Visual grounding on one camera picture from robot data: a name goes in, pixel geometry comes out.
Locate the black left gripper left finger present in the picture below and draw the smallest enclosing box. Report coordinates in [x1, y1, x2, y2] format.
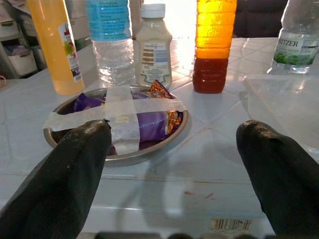
[0, 119, 112, 239]

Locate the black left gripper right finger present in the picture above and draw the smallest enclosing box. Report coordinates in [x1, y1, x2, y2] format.
[236, 119, 319, 239]

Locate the clear plastic container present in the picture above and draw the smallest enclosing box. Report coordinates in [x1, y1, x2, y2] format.
[239, 73, 319, 161]

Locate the barcode sticker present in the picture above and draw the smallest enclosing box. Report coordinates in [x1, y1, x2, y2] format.
[209, 218, 253, 232]

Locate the round metal bowl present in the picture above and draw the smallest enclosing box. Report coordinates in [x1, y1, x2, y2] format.
[43, 86, 189, 167]

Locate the white masking tape cross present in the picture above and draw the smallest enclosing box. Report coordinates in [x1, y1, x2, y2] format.
[42, 85, 187, 155]

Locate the purple snack packet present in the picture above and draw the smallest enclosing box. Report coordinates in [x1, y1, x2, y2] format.
[73, 80, 183, 143]

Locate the white storage basket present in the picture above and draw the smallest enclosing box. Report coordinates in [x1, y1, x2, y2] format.
[7, 51, 38, 77]

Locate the yellow juice bottle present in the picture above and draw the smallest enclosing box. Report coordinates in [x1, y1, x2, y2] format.
[26, 0, 85, 96]

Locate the green label water bottle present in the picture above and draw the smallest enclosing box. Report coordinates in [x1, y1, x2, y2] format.
[266, 0, 319, 76]

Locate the blue label water bottle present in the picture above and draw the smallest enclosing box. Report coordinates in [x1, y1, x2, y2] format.
[84, 0, 136, 88]

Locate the amber honey bottle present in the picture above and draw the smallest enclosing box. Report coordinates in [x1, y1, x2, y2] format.
[192, 0, 238, 94]

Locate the white mayonnaise squeeze bottle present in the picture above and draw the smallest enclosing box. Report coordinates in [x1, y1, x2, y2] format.
[135, 3, 173, 88]

